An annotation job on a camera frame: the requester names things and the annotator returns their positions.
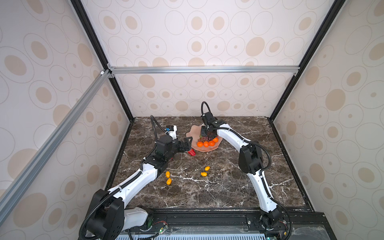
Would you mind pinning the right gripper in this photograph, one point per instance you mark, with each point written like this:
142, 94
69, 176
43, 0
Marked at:
202, 131

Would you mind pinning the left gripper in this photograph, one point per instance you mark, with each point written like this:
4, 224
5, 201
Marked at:
187, 146

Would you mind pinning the red grape bunch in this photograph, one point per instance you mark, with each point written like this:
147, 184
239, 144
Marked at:
206, 138

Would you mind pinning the strawberry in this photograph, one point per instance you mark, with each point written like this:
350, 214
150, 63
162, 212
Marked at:
192, 152

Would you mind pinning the pink wavy fruit bowl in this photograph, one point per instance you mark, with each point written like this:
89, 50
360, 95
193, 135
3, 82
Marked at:
195, 134

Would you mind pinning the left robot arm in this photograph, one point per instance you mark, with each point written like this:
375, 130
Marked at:
129, 192

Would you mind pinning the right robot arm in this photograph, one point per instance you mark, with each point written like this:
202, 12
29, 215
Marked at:
254, 159

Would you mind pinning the horizontal aluminium frame bar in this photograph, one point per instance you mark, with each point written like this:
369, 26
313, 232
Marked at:
204, 70

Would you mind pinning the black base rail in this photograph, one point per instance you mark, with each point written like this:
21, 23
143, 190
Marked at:
208, 224

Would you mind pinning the left black frame post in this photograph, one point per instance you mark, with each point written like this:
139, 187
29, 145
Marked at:
94, 40

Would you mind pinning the black frame post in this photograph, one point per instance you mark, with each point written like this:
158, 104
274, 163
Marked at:
94, 40
320, 35

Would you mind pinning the right black frame post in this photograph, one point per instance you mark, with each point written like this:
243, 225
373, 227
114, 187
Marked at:
320, 35

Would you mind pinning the diagonal aluminium frame bar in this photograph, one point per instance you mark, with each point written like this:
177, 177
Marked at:
20, 185

